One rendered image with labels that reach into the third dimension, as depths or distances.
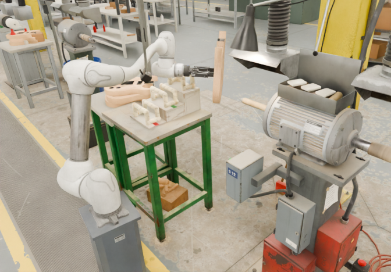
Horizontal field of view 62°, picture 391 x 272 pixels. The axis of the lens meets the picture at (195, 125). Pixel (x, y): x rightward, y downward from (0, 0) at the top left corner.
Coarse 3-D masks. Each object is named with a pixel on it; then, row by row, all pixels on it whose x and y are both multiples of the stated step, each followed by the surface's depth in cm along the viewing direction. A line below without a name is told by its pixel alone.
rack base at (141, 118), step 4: (132, 116) 237; (140, 116) 237; (144, 116) 236; (152, 116) 236; (136, 120) 232; (140, 120) 231; (144, 120) 231; (164, 120) 229; (144, 124) 225; (152, 124) 225; (160, 124) 225; (148, 128) 221
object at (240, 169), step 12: (240, 156) 154; (252, 156) 153; (228, 168) 151; (240, 168) 146; (252, 168) 150; (228, 180) 155; (240, 180) 148; (228, 192) 158; (240, 192) 151; (252, 192) 158; (264, 192) 160; (276, 192) 156
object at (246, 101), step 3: (243, 99) 177; (246, 99) 176; (249, 99) 175; (243, 102) 177; (246, 102) 175; (249, 102) 174; (252, 102) 173; (255, 102) 171; (258, 102) 171; (249, 105) 175; (252, 105) 173; (255, 105) 171; (258, 105) 170; (261, 105) 168; (264, 105) 168; (258, 108) 170; (261, 108) 168; (264, 108) 167
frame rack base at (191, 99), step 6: (174, 84) 245; (180, 84) 245; (186, 84) 244; (180, 90) 235; (186, 90) 234; (198, 90) 237; (180, 96) 233; (186, 96) 232; (192, 96) 235; (198, 96) 239; (186, 102) 233; (192, 102) 237; (198, 102) 241; (186, 108) 235; (192, 108) 239; (198, 108) 243; (186, 114) 238
